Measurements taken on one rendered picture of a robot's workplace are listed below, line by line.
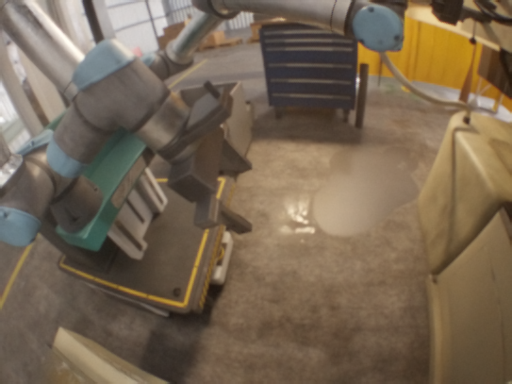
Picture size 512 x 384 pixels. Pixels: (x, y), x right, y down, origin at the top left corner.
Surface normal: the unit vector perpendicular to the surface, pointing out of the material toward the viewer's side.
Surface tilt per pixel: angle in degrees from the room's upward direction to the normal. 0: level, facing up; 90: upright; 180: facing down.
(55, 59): 83
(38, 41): 83
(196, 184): 97
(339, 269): 0
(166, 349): 0
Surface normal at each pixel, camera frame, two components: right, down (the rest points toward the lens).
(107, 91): 0.25, 0.67
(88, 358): -0.14, -0.68
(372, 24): -0.55, 0.66
